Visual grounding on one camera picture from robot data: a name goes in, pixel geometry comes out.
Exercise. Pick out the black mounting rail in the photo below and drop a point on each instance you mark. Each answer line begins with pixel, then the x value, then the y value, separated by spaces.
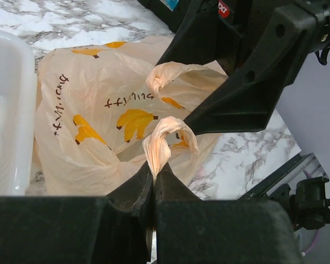
pixel 290 173

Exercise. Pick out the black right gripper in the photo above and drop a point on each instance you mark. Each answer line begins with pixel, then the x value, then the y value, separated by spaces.
pixel 291 28

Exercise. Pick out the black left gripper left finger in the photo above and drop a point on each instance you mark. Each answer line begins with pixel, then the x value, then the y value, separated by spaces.
pixel 116 228

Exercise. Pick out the white perforated plastic basket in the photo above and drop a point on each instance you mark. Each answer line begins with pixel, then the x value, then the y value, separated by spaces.
pixel 17 112

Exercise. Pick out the black toolbox with blue latches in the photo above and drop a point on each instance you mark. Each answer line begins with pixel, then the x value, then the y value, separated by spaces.
pixel 172 13

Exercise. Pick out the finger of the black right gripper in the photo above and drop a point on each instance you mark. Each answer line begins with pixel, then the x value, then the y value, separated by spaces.
pixel 245 102
pixel 211 31

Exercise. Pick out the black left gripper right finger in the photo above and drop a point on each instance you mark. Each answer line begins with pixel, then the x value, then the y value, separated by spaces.
pixel 190 230

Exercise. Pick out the peach banana-print plastic bag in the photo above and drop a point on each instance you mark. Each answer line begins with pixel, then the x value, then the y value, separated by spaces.
pixel 105 110

